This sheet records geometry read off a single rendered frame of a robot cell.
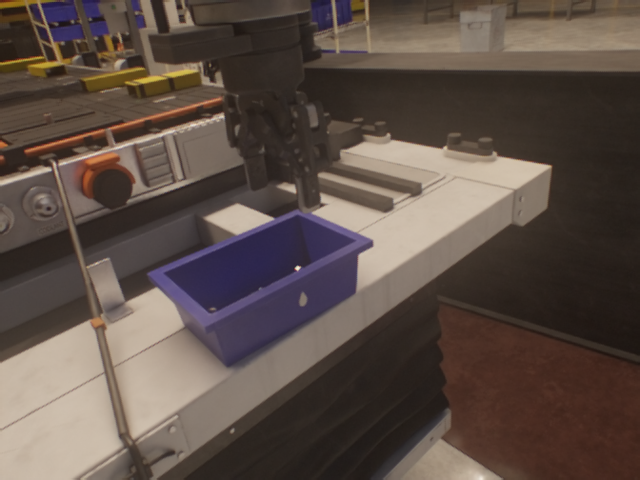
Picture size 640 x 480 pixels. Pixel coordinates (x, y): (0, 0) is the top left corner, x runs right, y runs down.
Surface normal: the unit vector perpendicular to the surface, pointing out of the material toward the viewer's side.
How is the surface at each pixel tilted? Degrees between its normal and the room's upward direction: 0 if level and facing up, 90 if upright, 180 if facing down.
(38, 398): 0
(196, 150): 90
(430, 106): 90
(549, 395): 0
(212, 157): 90
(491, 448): 0
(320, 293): 95
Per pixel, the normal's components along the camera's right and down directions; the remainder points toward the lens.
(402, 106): -0.62, 0.43
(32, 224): 0.67, 0.28
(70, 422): -0.11, -0.88
